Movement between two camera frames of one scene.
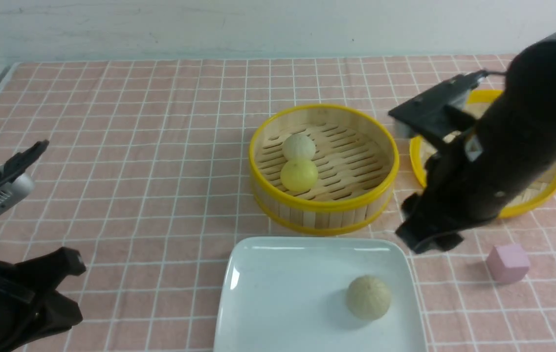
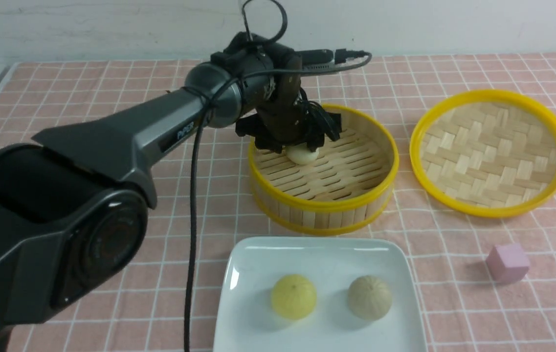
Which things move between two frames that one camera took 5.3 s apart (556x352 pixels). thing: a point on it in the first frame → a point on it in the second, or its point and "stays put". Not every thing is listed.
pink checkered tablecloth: (146, 174) stays put
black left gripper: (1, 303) → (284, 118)
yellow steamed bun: (299, 175) → (294, 296)
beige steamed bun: (368, 297) stays put
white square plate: (288, 294) stays put
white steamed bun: (298, 146) stays put
